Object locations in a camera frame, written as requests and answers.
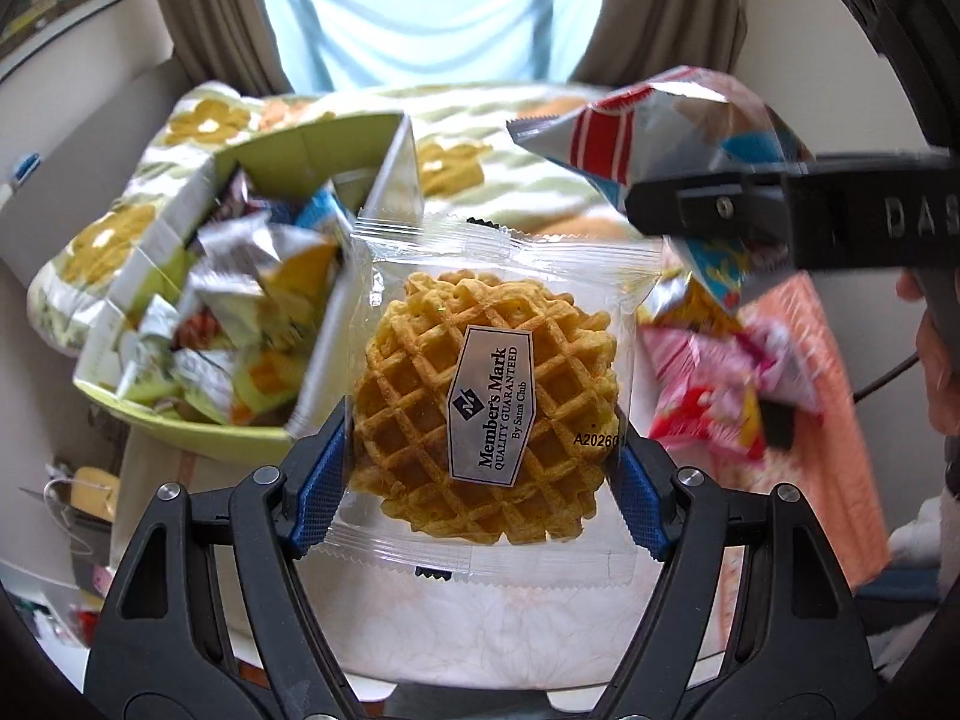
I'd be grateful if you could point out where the small black block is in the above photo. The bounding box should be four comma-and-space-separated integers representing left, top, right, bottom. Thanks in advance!
760, 396, 797, 452

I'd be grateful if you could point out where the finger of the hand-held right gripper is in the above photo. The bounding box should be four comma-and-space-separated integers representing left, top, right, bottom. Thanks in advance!
625, 163, 801, 242

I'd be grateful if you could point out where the person's right hand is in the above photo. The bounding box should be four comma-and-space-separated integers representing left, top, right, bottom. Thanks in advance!
896, 270, 960, 437

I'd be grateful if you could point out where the black cable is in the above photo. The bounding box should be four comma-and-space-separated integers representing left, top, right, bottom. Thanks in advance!
853, 356, 922, 402

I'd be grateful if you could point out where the white cable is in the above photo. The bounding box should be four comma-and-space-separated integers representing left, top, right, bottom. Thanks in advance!
41, 461, 95, 563

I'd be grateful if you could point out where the silver blue print snack packet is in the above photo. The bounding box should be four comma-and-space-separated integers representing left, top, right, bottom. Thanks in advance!
191, 217, 271, 278

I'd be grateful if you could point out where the brown yellow bag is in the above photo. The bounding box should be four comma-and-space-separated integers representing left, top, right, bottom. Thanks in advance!
69, 466, 122, 522

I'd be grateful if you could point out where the green cardboard box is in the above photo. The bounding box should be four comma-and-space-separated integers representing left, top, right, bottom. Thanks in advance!
73, 112, 419, 464

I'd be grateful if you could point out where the red striped silver snack packet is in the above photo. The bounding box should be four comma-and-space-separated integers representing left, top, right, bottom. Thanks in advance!
506, 66, 818, 310

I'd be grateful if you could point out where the blue white snack packet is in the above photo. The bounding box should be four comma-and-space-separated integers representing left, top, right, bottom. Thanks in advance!
295, 190, 355, 242

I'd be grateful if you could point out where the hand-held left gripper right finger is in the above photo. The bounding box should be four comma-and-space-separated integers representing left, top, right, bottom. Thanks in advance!
610, 427, 880, 720

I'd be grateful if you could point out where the pink red snack packet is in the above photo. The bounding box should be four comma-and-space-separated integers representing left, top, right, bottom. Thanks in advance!
647, 324, 824, 460

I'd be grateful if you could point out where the orange cream snack packet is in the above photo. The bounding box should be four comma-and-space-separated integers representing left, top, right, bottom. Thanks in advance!
229, 337, 317, 425

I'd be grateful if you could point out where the clear waffle packet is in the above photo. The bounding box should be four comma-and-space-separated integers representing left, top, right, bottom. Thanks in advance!
304, 210, 662, 593

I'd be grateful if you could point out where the silver yellow snack packet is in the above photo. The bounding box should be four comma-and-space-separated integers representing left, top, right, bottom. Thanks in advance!
259, 231, 344, 320

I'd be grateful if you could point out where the floral striped blanket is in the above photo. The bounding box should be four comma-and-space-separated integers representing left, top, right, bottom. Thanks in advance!
26, 79, 642, 359

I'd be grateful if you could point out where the plain silver snack packet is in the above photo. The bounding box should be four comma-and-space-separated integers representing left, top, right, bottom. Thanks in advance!
184, 270, 265, 332

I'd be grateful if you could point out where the silver green snack packet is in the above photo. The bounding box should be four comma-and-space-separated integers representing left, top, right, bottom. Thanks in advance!
116, 298, 226, 421

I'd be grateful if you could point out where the light blue cloth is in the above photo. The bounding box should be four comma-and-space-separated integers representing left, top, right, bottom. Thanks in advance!
253, 0, 625, 93

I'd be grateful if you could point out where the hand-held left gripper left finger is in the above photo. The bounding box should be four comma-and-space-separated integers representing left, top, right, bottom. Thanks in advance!
82, 397, 355, 720

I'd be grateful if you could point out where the dark brown snack packet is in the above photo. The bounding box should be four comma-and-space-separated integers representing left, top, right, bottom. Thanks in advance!
216, 167, 262, 220

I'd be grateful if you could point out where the pile of light clothes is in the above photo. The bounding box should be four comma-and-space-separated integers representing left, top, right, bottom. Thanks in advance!
887, 491, 960, 590

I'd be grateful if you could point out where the brown curtain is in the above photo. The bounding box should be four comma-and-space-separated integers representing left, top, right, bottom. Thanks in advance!
142, 0, 295, 96
572, 0, 760, 85

